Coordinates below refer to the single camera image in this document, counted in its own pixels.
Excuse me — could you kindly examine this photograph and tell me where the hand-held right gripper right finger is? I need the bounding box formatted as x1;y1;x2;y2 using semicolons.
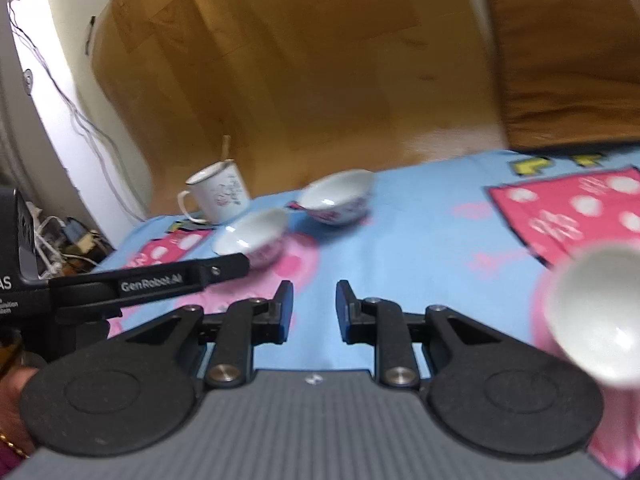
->
335;280;504;389

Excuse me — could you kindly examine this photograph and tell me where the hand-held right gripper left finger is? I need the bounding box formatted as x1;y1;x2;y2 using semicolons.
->
125;280;295;389

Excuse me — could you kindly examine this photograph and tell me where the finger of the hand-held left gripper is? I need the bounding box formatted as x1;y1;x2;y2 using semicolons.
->
47;253;250;314

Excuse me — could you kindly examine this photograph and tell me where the white bowl pink pattern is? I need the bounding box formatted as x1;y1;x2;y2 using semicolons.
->
542;242;640;388
212;207;290;268
299;169;376;227

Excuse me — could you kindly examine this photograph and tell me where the person's left forearm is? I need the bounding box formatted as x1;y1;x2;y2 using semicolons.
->
0;432;36;480

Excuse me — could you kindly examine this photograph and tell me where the person's left hand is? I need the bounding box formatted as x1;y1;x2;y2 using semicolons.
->
0;366;41;449

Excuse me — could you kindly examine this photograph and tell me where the white printed mug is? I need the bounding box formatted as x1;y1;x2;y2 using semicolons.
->
177;160;251;225

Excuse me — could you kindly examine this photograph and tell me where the cartoon printed blanket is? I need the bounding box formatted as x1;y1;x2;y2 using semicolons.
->
92;145;640;478

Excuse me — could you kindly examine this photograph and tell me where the wooden board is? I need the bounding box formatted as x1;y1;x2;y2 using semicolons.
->
90;0;506;213

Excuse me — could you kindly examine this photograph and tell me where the brown seat cushion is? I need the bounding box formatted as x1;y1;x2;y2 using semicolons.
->
486;0;640;153

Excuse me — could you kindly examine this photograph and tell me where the tangled cables pile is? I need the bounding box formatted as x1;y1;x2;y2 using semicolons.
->
27;202;117;281

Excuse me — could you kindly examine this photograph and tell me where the black wall cable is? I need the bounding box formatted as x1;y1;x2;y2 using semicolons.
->
7;0;151;223

